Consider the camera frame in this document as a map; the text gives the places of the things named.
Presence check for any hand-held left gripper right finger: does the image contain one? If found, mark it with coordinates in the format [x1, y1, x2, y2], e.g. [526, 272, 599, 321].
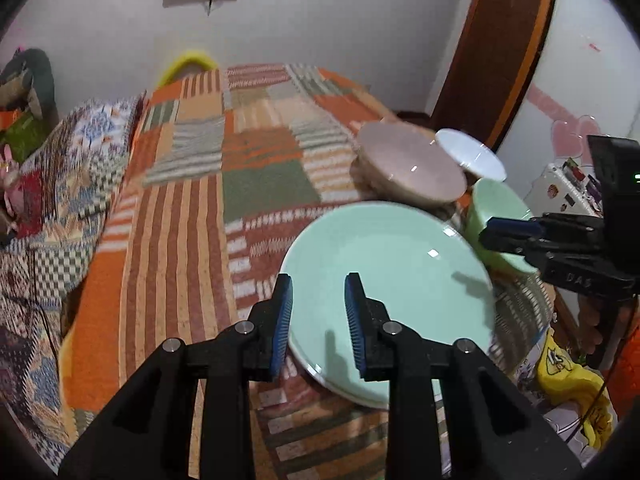
[344, 272, 583, 480]

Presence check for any green bowl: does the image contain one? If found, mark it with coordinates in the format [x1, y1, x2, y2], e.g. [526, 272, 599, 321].
[465, 178, 541, 276]

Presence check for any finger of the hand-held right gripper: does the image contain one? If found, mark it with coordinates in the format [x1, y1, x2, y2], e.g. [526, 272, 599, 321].
[479, 231, 540, 258]
[487, 216, 549, 239]

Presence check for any grey plush toy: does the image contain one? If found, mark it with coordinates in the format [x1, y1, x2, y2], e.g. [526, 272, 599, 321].
[0, 49, 57, 126]

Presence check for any patterned quilt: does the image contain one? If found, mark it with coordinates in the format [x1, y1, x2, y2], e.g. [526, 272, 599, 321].
[0, 95, 148, 461]

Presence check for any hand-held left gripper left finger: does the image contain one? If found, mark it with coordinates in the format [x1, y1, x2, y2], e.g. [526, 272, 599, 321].
[57, 274, 295, 480]

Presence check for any green plate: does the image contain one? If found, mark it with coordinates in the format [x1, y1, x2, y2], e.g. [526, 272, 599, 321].
[279, 201, 497, 408]

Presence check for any pink bowl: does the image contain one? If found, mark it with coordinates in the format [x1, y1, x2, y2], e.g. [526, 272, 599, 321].
[356, 121, 468, 207]

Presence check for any yellow foam tube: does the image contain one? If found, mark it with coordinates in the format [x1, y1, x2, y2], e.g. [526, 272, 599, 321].
[159, 50, 219, 87]

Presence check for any striped patchwork blanket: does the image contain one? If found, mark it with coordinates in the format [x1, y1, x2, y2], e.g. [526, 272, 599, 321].
[60, 62, 556, 480]

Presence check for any person's right hand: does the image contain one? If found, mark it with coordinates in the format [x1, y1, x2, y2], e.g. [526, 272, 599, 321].
[579, 300, 607, 359]

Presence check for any white sliding door with hearts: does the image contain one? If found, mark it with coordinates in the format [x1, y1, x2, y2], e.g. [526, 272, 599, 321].
[495, 0, 640, 241]

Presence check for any white bowl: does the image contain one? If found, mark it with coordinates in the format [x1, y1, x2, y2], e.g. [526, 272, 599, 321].
[435, 128, 507, 183]

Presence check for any yellow plush toy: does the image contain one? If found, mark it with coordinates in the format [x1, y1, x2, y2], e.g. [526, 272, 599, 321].
[536, 335, 615, 453]

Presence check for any brown wooden door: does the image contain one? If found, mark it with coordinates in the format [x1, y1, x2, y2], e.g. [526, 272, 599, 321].
[430, 0, 558, 151]

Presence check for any pink rabbit toy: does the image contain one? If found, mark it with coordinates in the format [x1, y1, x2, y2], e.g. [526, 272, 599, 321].
[0, 157, 23, 211]

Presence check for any white cabinet with stickers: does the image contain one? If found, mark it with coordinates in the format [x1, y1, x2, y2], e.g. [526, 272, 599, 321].
[527, 159, 608, 221]

